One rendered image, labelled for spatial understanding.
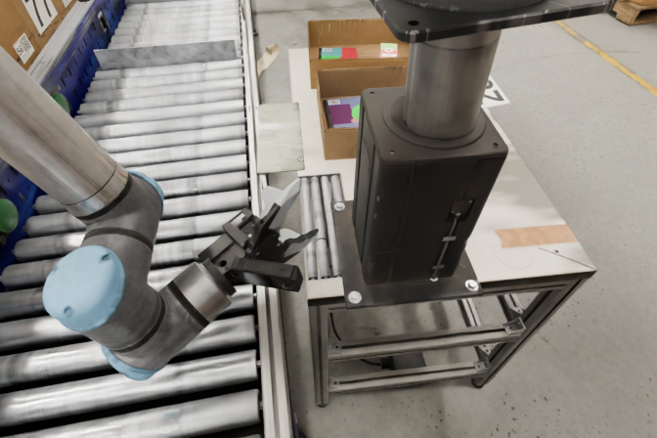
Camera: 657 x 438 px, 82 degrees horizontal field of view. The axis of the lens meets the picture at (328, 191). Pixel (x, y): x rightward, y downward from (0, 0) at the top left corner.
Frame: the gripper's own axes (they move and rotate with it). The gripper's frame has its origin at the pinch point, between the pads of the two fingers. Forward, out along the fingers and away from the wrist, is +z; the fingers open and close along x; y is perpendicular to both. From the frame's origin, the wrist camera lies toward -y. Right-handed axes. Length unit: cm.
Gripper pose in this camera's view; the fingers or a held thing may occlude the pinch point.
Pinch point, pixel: (313, 207)
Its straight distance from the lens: 67.2
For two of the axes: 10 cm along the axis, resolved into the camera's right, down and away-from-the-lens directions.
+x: 1.7, 6.3, 7.6
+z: 7.0, -6.2, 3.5
